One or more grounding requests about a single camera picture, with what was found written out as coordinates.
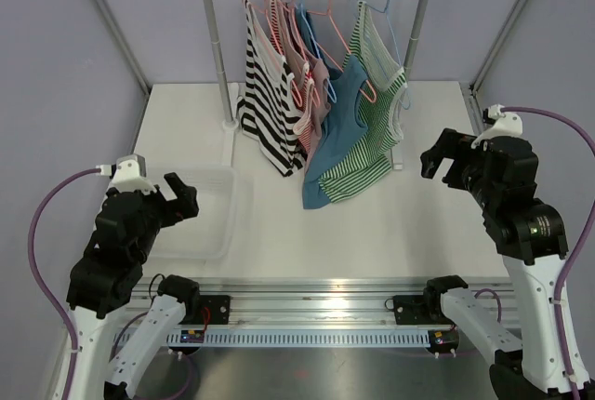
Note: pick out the green striped tank top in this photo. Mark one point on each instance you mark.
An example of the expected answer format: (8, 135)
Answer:
(368, 160)

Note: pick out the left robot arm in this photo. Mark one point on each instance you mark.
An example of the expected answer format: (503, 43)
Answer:
(101, 286)

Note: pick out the light blue wire hanger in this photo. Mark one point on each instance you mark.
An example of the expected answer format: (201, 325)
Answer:
(405, 99)

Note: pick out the white slotted cable duct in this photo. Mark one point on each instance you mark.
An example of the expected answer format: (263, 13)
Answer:
(322, 338)

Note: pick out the red striped tank top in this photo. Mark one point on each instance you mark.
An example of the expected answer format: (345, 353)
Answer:
(303, 127)

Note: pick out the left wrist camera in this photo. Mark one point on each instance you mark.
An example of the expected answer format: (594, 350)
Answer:
(128, 175)

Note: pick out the blue tank top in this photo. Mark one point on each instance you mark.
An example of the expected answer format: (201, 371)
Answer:
(341, 128)

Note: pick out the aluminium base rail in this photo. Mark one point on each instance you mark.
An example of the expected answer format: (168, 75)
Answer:
(310, 303)

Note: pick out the mauve pink tank top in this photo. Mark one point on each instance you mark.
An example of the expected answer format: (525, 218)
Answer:
(319, 113)

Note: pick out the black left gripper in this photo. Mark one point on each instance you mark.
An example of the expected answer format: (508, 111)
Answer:
(184, 205)

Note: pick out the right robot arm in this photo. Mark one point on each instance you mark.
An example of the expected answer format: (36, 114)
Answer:
(529, 235)

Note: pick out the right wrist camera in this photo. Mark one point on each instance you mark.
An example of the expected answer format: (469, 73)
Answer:
(499, 123)

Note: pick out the black white striped tank top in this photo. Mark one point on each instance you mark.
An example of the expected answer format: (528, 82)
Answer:
(266, 112)

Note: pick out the white plastic basket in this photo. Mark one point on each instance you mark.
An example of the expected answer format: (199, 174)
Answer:
(207, 236)

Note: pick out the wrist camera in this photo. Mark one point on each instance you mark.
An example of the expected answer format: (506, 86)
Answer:
(128, 175)
(499, 123)

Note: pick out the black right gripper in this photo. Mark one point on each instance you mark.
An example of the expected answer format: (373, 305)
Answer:
(452, 145)

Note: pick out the pink wire hanger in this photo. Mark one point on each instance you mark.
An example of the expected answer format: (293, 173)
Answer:
(266, 4)
(332, 18)
(288, 42)

